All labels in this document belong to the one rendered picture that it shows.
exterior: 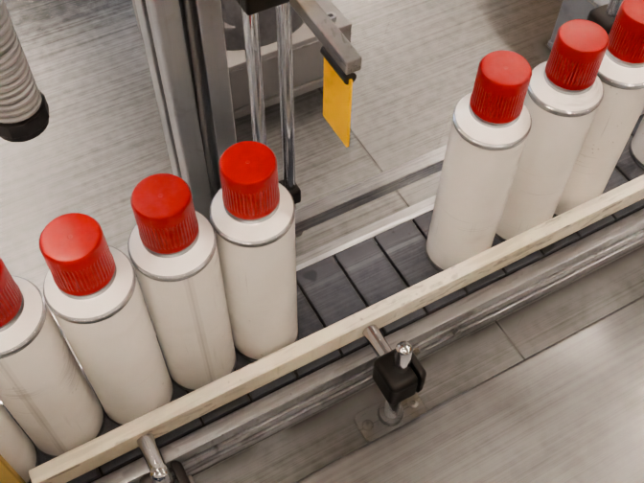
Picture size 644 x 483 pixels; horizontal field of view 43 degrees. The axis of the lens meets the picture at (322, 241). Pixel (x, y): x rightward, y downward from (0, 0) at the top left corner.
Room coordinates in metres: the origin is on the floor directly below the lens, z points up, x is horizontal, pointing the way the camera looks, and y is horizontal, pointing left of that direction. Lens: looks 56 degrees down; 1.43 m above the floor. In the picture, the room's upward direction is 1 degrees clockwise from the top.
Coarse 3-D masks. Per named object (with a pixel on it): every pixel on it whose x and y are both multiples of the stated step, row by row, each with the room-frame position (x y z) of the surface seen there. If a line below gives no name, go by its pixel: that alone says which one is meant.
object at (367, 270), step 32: (416, 224) 0.40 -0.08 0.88; (608, 224) 0.41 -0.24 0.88; (352, 256) 0.37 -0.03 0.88; (384, 256) 0.37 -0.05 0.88; (416, 256) 0.37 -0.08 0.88; (544, 256) 0.38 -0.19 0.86; (320, 288) 0.33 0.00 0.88; (352, 288) 0.33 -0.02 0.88; (384, 288) 0.33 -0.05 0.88; (480, 288) 0.35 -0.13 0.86; (320, 320) 0.31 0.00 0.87; (416, 320) 0.32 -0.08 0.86; (352, 352) 0.29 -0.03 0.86
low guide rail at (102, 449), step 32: (608, 192) 0.41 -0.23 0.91; (640, 192) 0.41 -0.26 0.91; (544, 224) 0.38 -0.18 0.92; (576, 224) 0.38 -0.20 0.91; (480, 256) 0.34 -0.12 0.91; (512, 256) 0.35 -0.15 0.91; (416, 288) 0.31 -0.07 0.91; (448, 288) 0.32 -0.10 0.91; (352, 320) 0.29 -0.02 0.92; (384, 320) 0.29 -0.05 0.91; (288, 352) 0.26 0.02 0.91; (320, 352) 0.26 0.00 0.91; (224, 384) 0.23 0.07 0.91; (256, 384) 0.24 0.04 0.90; (160, 416) 0.21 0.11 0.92; (192, 416) 0.21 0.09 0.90; (96, 448) 0.19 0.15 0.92; (128, 448) 0.19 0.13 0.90; (32, 480) 0.16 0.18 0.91; (64, 480) 0.17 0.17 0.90
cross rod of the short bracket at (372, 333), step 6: (366, 330) 0.28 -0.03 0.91; (372, 330) 0.28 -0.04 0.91; (378, 330) 0.28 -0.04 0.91; (366, 336) 0.28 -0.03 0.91; (372, 336) 0.28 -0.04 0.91; (378, 336) 0.28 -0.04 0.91; (372, 342) 0.27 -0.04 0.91; (378, 342) 0.27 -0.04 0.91; (384, 342) 0.27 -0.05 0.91; (372, 348) 0.27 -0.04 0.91; (378, 348) 0.27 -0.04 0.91; (384, 348) 0.27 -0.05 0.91; (390, 348) 0.27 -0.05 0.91; (378, 354) 0.26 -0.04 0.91
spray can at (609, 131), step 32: (640, 0) 0.44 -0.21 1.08; (640, 32) 0.42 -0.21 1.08; (608, 64) 0.42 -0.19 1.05; (640, 64) 0.42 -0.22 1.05; (608, 96) 0.41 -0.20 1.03; (640, 96) 0.41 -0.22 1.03; (608, 128) 0.41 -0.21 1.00; (576, 160) 0.41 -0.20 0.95; (608, 160) 0.41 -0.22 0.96; (576, 192) 0.41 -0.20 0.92
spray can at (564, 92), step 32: (576, 32) 0.41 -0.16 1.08; (544, 64) 0.42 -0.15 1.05; (576, 64) 0.39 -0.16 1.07; (544, 96) 0.39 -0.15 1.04; (576, 96) 0.39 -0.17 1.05; (544, 128) 0.38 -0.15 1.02; (576, 128) 0.38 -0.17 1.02; (544, 160) 0.38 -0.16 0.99; (512, 192) 0.39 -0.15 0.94; (544, 192) 0.38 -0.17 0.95; (512, 224) 0.38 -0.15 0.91
